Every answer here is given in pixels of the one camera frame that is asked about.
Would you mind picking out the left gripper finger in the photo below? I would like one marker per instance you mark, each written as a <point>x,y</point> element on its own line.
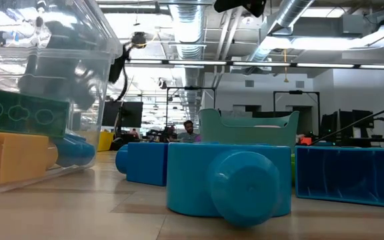
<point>83,88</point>
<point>45,86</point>

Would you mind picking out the green transparent toy brick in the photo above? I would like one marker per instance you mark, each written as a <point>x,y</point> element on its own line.
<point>22,113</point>

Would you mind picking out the clear plastic container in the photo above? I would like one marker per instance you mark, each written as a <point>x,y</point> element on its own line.
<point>105,40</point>

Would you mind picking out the long blue toy block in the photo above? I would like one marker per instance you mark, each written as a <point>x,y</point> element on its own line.
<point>75,151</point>

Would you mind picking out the orange two-stud toy block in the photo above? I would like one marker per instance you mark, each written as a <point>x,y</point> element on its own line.
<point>12,156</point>

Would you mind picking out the red toy brick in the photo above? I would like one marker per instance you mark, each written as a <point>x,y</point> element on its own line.
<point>306,141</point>

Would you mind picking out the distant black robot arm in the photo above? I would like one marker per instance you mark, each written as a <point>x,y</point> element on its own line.
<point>162,135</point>

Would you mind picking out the black office monitor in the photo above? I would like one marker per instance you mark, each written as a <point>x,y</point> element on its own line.
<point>125,113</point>

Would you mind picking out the person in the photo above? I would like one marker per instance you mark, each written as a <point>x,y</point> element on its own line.
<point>134,132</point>
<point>188,131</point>

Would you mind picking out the black office chair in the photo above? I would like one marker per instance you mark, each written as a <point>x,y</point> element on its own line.
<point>125,141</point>

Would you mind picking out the black ceiling device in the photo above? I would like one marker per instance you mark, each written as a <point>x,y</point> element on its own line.
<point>139,40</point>

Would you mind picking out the long ceiling light bar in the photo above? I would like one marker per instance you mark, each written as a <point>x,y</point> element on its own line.
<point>195,62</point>

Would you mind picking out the small purple object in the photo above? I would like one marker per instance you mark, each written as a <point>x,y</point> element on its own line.
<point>197,138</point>

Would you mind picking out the teal plastic bin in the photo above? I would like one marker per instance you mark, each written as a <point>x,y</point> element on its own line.
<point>232,133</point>

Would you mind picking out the black monitor bank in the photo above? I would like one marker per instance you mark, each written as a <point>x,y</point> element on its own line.
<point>345,123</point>

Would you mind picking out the silver ventilation duct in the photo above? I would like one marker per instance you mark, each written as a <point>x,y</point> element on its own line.
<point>292,13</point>
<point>188,26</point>

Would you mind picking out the black gantry frame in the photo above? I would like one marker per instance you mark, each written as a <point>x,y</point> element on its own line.
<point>192,88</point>
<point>295,92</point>

